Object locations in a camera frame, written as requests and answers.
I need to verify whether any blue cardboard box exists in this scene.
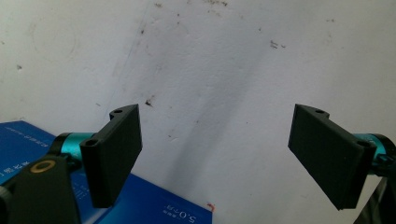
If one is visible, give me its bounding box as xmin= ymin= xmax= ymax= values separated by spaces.
xmin=0 ymin=120 xmax=213 ymax=224

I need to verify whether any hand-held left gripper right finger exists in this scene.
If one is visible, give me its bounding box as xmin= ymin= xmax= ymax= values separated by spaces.
xmin=288 ymin=104 xmax=396 ymax=211

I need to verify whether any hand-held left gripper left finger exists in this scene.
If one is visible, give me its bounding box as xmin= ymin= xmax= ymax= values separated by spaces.
xmin=49 ymin=104 xmax=144 ymax=209

